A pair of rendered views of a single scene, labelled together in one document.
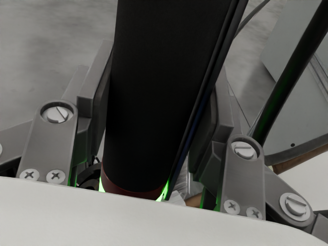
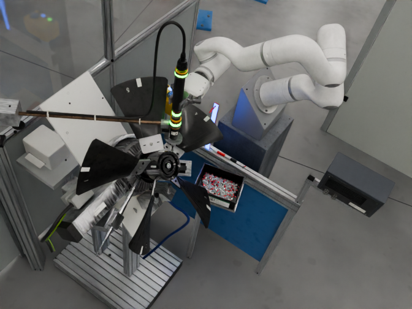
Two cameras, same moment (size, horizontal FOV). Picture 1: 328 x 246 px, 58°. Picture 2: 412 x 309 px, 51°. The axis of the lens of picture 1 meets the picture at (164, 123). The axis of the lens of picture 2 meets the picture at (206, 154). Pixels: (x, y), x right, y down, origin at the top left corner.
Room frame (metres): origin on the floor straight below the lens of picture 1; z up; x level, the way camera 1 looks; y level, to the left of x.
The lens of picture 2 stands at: (0.98, 0.69, 2.60)
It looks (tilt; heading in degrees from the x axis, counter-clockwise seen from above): 51 degrees down; 211
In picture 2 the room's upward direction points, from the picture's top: 12 degrees clockwise
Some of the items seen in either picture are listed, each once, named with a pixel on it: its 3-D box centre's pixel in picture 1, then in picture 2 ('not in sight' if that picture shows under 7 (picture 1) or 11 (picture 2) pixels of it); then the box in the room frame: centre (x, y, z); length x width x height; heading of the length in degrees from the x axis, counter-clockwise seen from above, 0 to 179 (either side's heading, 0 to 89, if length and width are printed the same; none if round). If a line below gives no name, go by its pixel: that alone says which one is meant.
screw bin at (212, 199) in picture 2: not in sight; (218, 186); (-0.12, 0.15, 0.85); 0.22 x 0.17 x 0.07; 112
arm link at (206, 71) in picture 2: not in sight; (203, 78); (-0.08, -0.01, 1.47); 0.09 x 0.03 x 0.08; 97
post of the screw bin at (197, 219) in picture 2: not in sight; (195, 225); (-0.10, 0.09, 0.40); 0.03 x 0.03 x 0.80; 22
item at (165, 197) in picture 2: not in sight; (163, 191); (0.12, 0.01, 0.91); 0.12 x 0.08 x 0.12; 97
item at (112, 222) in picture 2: not in sight; (115, 220); (0.44, 0.04, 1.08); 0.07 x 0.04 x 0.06; 17
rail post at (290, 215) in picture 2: not in sight; (273, 244); (-0.33, 0.49, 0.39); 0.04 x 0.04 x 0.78; 7
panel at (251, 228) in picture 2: not in sight; (213, 198); (-0.28, 0.06, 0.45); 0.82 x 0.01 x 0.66; 97
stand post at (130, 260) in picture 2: not in sight; (131, 240); (0.24, -0.08, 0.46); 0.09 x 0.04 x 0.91; 7
